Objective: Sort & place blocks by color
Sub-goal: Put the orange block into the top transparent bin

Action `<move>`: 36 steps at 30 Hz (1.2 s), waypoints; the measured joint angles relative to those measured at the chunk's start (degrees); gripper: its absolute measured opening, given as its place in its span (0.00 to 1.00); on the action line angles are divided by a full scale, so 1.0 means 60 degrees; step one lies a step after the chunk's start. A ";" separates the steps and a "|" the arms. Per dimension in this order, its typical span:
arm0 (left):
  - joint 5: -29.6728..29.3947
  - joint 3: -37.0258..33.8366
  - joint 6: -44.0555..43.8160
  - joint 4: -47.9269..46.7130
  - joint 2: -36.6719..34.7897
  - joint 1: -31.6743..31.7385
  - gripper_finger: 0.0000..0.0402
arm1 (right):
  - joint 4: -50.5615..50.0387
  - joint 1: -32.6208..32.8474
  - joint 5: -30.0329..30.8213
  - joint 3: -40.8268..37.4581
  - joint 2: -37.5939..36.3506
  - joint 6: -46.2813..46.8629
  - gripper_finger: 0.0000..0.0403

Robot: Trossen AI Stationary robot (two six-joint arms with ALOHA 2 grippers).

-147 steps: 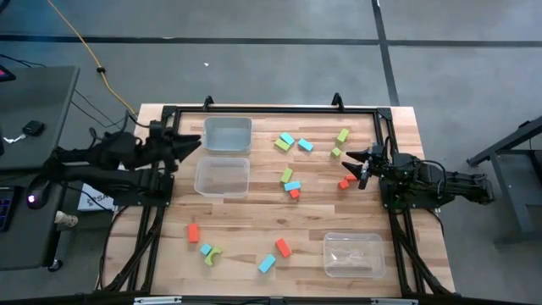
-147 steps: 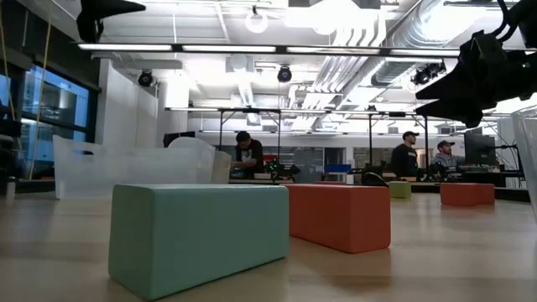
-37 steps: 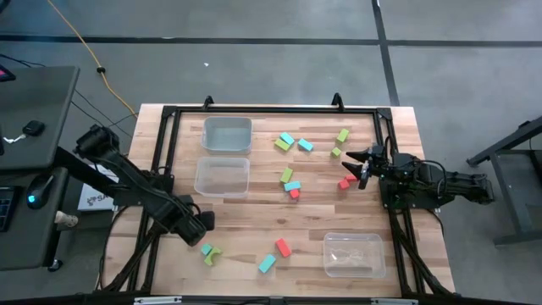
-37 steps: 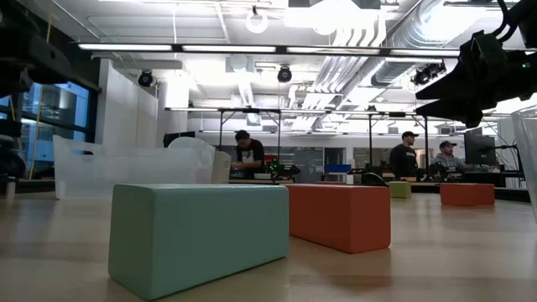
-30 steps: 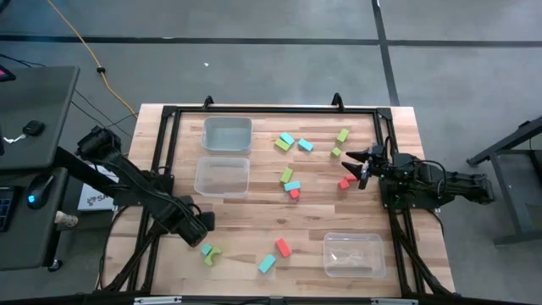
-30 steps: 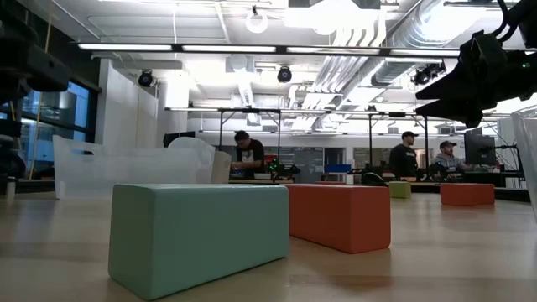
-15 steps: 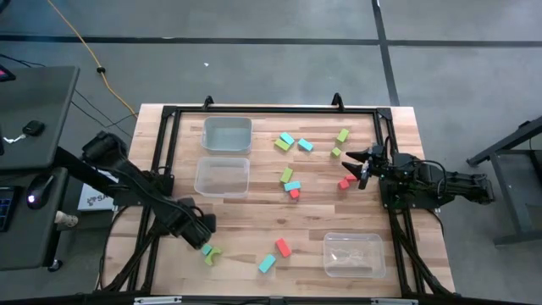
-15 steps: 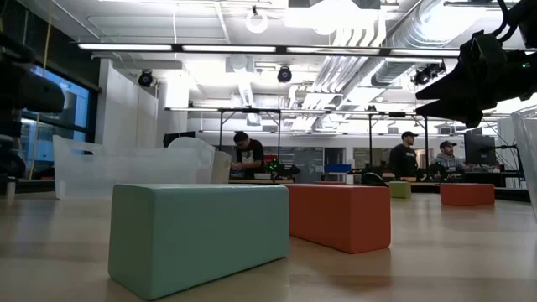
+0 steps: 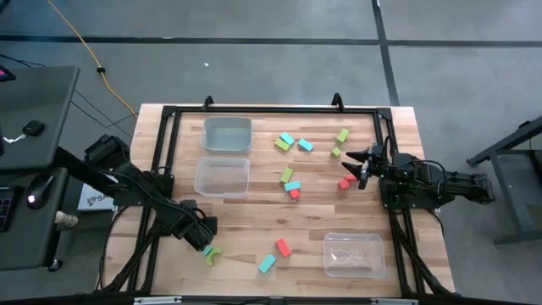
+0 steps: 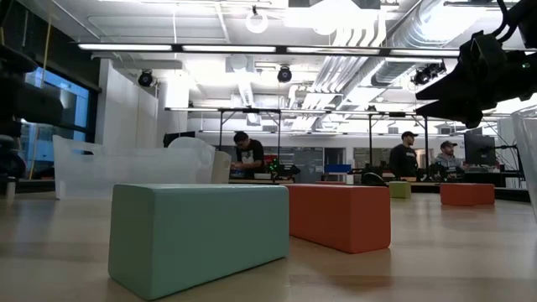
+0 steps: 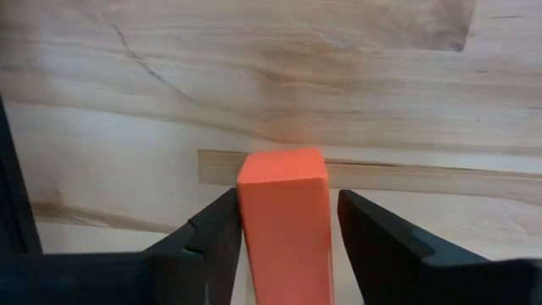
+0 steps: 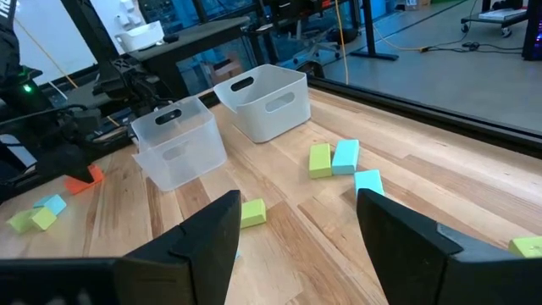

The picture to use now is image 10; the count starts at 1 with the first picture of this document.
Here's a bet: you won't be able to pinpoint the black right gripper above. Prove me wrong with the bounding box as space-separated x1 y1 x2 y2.
414 31 537 130

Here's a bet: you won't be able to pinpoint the thin red plank block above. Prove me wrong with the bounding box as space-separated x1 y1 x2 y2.
439 182 496 206

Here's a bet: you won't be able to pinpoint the green cube block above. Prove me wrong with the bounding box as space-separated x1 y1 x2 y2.
388 180 412 200

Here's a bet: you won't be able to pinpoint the red rectangular block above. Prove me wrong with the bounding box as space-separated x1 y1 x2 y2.
286 183 392 255

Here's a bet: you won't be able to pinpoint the blue rectangular block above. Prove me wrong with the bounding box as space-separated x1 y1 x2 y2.
107 183 290 301

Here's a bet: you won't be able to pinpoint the black computer monitor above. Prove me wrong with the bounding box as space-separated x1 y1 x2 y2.
463 133 498 167

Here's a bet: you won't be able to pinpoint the person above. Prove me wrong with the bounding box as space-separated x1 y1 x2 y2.
434 140 467 180
388 130 420 180
229 130 266 180

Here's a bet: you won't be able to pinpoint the clear plastic bin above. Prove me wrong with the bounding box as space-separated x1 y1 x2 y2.
510 104 537 221
52 134 216 200

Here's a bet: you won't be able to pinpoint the black chair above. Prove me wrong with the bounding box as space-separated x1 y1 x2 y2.
361 171 389 187

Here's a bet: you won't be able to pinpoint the black robot green lights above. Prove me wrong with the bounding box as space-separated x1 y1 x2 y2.
268 158 301 182

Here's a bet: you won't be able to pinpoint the long ceiling light bar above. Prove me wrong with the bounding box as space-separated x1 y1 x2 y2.
76 41 462 58

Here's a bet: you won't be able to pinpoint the blue-lit window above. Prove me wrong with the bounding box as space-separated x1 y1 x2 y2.
23 66 91 169

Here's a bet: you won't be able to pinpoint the black gantry frame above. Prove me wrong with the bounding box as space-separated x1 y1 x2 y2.
368 111 430 181
217 107 283 163

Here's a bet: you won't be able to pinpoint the silver ventilation duct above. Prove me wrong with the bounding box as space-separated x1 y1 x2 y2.
371 0 462 87

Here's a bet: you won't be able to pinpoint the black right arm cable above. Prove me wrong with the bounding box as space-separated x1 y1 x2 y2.
496 0 519 43

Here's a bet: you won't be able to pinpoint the white hanging ring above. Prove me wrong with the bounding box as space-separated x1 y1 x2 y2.
245 6 269 34

